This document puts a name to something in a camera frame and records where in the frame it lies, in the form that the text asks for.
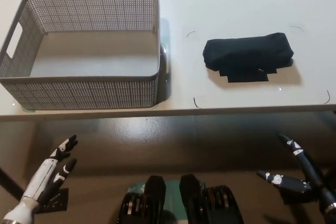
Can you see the grey perforated plastic basket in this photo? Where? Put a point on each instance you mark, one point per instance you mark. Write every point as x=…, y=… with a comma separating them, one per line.
x=78, y=90

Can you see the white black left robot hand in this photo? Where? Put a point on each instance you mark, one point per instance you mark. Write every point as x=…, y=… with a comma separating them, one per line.
x=39, y=179

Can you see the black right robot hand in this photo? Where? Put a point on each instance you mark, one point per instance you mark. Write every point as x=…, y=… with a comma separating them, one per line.
x=309, y=169

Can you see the black table leg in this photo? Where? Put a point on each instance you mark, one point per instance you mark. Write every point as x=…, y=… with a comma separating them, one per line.
x=11, y=183

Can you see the black fabric pencil case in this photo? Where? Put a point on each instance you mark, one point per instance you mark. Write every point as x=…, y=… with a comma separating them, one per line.
x=246, y=51

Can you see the green tape strip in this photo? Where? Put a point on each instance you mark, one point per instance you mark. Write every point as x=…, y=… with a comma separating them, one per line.
x=27, y=110

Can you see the black tape patch on table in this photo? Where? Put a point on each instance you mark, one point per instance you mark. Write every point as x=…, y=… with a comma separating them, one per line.
x=246, y=77

